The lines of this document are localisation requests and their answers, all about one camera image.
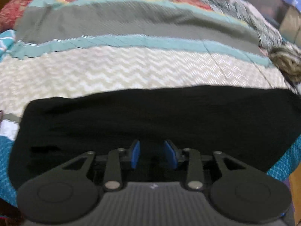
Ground chevron patterned bedspread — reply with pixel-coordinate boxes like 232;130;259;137
0;0;301;208

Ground dark plastic storage bin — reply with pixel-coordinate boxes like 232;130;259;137
246;0;289;28

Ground black pants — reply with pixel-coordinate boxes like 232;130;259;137
8;86;300;189

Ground grey patterned blanket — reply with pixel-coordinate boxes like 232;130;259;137
200;0;300;92

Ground teal patterned pillow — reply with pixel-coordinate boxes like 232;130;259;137
0;30;16;60

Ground olive crumpled clothes pile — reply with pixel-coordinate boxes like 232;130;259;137
268;43;300;83

